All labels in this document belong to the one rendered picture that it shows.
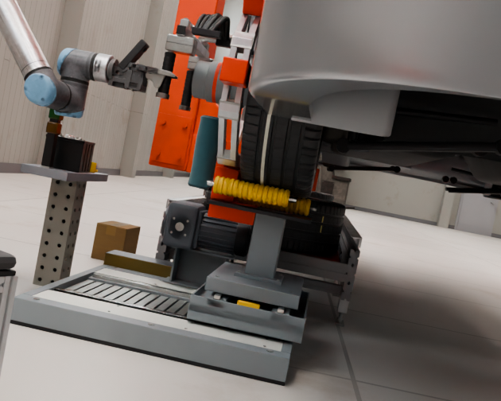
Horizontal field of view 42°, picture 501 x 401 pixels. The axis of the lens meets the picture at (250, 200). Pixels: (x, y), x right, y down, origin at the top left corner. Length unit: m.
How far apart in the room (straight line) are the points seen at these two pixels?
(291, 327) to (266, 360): 0.18
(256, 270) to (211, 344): 0.40
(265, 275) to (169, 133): 0.83
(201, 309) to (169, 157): 0.88
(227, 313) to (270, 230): 0.34
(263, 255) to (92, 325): 0.61
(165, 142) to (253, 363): 1.16
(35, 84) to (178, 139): 0.83
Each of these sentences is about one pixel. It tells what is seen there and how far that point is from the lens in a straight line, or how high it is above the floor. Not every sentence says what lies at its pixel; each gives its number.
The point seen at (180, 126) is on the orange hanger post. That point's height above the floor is 0.70.
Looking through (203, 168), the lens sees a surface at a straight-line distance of 2.36.
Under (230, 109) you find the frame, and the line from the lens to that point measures 2.00.
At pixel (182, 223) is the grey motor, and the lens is 2.52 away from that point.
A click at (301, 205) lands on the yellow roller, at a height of 0.49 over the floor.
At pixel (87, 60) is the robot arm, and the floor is 0.82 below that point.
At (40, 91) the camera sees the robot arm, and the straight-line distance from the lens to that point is 2.07.
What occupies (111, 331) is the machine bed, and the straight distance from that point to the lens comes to 1.98.
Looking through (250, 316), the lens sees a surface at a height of 0.14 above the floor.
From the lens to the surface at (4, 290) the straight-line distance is 1.30.
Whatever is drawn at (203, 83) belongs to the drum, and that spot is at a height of 0.83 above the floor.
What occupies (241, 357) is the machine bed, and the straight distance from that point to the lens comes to 1.92.
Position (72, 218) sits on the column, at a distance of 2.57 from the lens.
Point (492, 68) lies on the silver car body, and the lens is 1.26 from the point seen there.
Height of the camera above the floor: 0.58
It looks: 3 degrees down
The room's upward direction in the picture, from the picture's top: 11 degrees clockwise
